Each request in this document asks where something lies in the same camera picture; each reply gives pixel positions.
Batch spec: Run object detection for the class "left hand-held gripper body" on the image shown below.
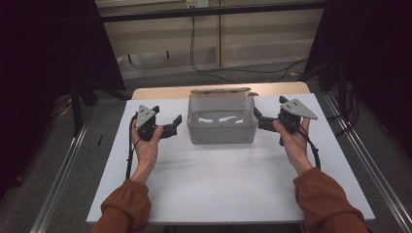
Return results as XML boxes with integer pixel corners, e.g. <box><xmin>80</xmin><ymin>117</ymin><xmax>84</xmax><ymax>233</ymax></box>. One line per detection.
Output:
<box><xmin>135</xmin><ymin>104</ymin><xmax>161</xmax><ymax>143</ymax></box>

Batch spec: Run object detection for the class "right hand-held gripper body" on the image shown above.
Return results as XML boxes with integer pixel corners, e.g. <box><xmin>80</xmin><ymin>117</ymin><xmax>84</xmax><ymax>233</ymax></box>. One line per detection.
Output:
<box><xmin>277</xmin><ymin>98</ymin><xmax>319</xmax><ymax>147</ymax></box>

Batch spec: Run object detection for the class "grey storage box clear lid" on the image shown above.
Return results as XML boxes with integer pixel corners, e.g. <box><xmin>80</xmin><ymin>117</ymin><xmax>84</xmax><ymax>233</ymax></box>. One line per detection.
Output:
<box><xmin>187</xmin><ymin>86</ymin><xmax>260</xmax><ymax>146</ymax></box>

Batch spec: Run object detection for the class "person's left hand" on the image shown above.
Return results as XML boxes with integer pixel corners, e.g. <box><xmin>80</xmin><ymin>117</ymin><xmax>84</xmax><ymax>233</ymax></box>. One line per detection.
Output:
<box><xmin>130</xmin><ymin>118</ymin><xmax>164</xmax><ymax>169</ymax></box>

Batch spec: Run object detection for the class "person's right hand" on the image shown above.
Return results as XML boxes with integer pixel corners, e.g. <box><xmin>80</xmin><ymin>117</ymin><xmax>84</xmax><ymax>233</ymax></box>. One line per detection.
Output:
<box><xmin>272</xmin><ymin>116</ymin><xmax>312</xmax><ymax>169</ymax></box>

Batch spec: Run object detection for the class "black metal stand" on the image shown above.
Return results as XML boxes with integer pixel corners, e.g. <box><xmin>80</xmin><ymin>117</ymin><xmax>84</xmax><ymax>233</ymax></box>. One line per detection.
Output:
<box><xmin>69</xmin><ymin>77</ymin><xmax>130</xmax><ymax>137</ymax></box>
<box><xmin>297</xmin><ymin>59</ymin><xmax>350</xmax><ymax>120</ymax></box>

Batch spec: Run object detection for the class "white table cover sheet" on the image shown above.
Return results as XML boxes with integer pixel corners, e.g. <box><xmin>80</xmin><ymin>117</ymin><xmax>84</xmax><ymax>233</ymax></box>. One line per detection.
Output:
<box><xmin>86</xmin><ymin>92</ymin><xmax>377</xmax><ymax>224</ymax></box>

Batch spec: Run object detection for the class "black curtain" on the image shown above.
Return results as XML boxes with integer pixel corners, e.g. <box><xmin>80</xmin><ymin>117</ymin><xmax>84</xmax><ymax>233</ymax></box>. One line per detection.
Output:
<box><xmin>0</xmin><ymin>0</ymin><xmax>126</xmax><ymax>200</ymax></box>
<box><xmin>304</xmin><ymin>0</ymin><xmax>412</xmax><ymax>158</ymax></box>

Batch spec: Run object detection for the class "black horizontal bar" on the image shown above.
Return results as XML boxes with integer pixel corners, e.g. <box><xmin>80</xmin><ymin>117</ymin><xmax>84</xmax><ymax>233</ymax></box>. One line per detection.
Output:
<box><xmin>100</xmin><ymin>1</ymin><xmax>328</xmax><ymax>23</ymax></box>

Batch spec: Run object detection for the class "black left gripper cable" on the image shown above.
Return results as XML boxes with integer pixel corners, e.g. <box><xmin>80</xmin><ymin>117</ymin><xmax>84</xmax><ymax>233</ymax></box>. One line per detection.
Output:
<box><xmin>125</xmin><ymin>113</ymin><xmax>142</xmax><ymax>181</ymax></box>

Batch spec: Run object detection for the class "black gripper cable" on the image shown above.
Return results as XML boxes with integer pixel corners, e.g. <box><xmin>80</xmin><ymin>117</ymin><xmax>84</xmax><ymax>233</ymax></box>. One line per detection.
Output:
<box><xmin>297</xmin><ymin>124</ymin><xmax>323</xmax><ymax>171</ymax></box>
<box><xmin>125</xmin><ymin>113</ymin><xmax>142</xmax><ymax>181</ymax></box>

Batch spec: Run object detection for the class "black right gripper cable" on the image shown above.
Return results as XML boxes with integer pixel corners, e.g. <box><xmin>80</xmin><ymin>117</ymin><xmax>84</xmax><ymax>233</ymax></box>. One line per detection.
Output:
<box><xmin>297</xmin><ymin>124</ymin><xmax>323</xmax><ymax>171</ymax></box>

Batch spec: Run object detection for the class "black cable bundle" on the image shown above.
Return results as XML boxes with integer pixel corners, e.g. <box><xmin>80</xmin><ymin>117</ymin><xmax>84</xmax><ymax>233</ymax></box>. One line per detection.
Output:
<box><xmin>326</xmin><ymin>83</ymin><xmax>361</xmax><ymax>138</ymax></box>

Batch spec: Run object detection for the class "black hanging floor cable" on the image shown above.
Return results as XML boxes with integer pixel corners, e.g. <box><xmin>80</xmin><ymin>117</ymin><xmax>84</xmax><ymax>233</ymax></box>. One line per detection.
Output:
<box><xmin>189</xmin><ymin>16</ymin><xmax>309</xmax><ymax>83</ymax></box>

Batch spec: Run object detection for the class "metal floor rail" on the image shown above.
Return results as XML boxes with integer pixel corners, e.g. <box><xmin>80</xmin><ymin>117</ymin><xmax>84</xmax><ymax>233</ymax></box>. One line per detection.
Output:
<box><xmin>30</xmin><ymin>119</ymin><xmax>92</xmax><ymax>233</ymax></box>
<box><xmin>324</xmin><ymin>91</ymin><xmax>412</xmax><ymax>233</ymax></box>

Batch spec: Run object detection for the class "white wall socket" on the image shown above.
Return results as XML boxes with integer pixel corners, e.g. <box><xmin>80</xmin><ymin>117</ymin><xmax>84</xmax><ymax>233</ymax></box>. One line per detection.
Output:
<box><xmin>186</xmin><ymin>0</ymin><xmax>210</xmax><ymax>9</ymax></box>

